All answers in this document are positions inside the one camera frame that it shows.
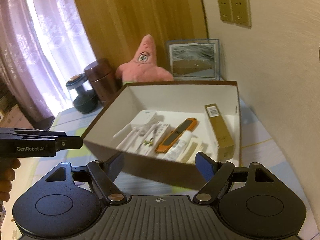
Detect gold white carton box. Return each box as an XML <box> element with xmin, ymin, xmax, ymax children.
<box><xmin>204</xmin><ymin>103</ymin><xmax>235</xmax><ymax>160</ymax></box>

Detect white cream tube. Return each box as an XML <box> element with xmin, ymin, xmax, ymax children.
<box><xmin>163</xmin><ymin>131</ymin><xmax>193</xmax><ymax>161</ymax></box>

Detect green white medicine box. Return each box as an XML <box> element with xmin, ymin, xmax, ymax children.
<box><xmin>136</xmin><ymin>121</ymin><xmax>170</xmax><ymax>157</ymax></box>

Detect orange utility knife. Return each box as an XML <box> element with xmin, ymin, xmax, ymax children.
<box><xmin>155</xmin><ymin>118</ymin><xmax>198</xmax><ymax>153</ymax></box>

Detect white wifi repeater with antennas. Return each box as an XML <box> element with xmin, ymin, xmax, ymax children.
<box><xmin>113</xmin><ymin>110</ymin><xmax>164</xmax><ymax>151</ymax></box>

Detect person's left hand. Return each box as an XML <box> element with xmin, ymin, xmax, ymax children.
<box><xmin>0</xmin><ymin>158</ymin><xmax>21</xmax><ymax>202</ymax></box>

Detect cardboard boxes on floor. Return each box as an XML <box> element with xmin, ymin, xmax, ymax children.
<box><xmin>1</xmin><ymin>81</ymin><xmax>33</xmax><ymax>128</ymax></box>

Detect dark green glass humidifier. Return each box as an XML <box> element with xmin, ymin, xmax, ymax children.
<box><xmin>66</xmin><ymin>73</ymin><xmax>99</xmax><ymax>114</ymax></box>

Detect brown cardboard storage box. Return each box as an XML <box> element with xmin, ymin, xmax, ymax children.
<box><xmin>82</xmin><ymin>81</ymin><xmax>241</xmax><ymax>190</ymax></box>

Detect brown metal canister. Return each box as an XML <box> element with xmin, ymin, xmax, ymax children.
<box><xmin>84</xmin><ymin>59</ymin><xmax>119</xmax><ymax>106</ymax></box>

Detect sheer purple curtain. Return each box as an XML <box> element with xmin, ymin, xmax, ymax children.
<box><xmin>1</xmin><ymin>0</ymin><xmax>95</xmax><ymax>122</ymax></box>

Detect pink starfish plush toy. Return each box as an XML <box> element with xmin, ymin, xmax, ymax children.
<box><xmin>115</xmin><ymin>34</ymin><xmax>174</xmax><ymax>84</ymax></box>

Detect framed sand picture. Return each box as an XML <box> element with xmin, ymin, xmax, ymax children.
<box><xmin>166</xmin><ymin>38</ymin><xmax>221</xmax><ymax>81</ymax></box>

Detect wooden door panel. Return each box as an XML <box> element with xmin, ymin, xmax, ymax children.
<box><xmin>75</xmin><ymin>0</ymin><xmax>208</xmax><ymax>69</ymax></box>

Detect gold wall socket right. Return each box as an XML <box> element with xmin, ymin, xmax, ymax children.
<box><xmin>231</xmin><ymin>0</ymin><xmax>252</xmax><ymax>27</ymax></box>

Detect gold wall socket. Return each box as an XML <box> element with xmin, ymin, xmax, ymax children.
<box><xmin>217</xmin><ymin>0</ymin><xmax>233</xmax><ymax>23</ymax></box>
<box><xmin>231</xmin><ymin>0</ymin><xmax>252</xmax><ymax>27</ymax></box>

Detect gold wall socket left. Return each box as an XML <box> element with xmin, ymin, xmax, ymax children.
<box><xmin>217</xmin><ymin>0</ymin><xmax>233</xmax><ymax>23</ymax></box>

